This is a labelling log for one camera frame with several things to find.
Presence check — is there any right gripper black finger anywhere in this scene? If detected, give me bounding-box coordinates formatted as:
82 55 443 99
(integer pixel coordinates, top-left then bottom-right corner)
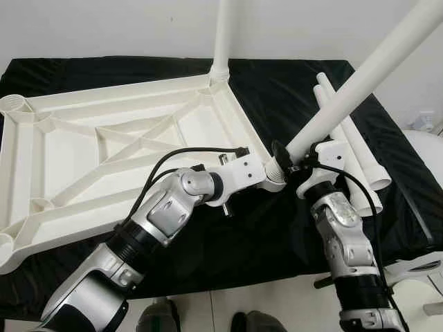
271 140 292 171

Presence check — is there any white plastic table top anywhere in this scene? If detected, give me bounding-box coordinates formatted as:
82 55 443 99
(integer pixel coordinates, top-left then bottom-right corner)
0 73 286 276

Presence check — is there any black table cloth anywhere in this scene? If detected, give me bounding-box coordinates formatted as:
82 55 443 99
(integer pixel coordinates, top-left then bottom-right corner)
0 57 443 322

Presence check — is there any grey robot right foot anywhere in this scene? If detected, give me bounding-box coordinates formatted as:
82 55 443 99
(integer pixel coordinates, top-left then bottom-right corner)
232 311 284 332

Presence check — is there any grey robot foot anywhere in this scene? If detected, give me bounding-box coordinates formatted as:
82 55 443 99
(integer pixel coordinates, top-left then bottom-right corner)
232 311 284 332
137 297 181 332

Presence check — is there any grey robot left foot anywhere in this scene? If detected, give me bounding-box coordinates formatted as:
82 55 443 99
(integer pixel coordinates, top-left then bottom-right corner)
137 297 181 332

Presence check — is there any white round base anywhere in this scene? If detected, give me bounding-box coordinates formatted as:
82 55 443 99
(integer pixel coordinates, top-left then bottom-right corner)
395 273 443 332

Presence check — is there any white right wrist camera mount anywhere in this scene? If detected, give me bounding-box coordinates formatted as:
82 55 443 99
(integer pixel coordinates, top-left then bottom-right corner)
296 140 348 200

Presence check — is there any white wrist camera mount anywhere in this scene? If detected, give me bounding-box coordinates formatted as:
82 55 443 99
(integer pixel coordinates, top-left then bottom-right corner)
296 140 348 200
211 151 267 205

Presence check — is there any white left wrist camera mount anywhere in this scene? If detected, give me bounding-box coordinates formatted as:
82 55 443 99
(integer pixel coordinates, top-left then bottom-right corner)
211 151 267 205

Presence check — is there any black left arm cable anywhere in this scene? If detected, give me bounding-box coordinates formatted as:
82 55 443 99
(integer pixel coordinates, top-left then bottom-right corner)
128 145 250 230

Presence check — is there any black table frame bar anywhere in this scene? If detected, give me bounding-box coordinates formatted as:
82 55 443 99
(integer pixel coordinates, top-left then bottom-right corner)
314 273 337 288

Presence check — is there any small white wall device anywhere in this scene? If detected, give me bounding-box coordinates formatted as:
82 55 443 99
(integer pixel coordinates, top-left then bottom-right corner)
415 114 436 133

